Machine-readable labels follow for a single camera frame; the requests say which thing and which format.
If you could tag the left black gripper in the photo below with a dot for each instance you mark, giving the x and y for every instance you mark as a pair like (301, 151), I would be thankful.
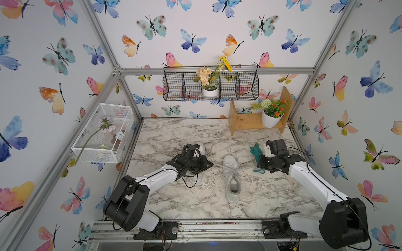
(202, 160)

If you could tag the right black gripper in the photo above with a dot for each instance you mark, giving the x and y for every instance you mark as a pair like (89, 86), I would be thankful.
(260, 163)

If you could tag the white sneaker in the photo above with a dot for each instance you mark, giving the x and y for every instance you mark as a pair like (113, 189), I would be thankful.
(237, 176)
(193, 176)

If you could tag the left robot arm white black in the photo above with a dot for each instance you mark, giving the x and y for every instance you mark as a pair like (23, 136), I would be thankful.
(126, 205)

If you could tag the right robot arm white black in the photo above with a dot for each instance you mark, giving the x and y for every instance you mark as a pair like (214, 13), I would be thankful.
(344, 219)

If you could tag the white pot orange flowers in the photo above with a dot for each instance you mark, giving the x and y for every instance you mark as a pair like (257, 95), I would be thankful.
(272, 111)

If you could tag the wooden shelf stand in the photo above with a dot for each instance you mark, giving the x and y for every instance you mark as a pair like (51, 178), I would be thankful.
(255, 121)

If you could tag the white pot peach flowers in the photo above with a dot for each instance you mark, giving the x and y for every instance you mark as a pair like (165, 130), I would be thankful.
(210, 79)

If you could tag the pink artificial flower stem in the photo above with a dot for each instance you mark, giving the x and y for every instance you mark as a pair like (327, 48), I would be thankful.
(94, 144)

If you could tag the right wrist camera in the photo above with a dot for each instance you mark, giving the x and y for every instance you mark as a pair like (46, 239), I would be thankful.
(267, 151)

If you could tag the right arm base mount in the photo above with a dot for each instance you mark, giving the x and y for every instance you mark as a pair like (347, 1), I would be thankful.
(280, 228)

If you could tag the aluminium front rail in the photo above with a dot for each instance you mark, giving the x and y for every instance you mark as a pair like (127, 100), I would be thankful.
(202, 235)

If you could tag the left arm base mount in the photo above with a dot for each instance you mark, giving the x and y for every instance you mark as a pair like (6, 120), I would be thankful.
(166, 230)

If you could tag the black wire wall basket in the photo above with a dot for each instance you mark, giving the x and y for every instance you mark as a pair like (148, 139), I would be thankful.
(187, 84)

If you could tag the white wire mesh basket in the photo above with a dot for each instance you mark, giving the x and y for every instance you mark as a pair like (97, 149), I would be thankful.
(103, 137)

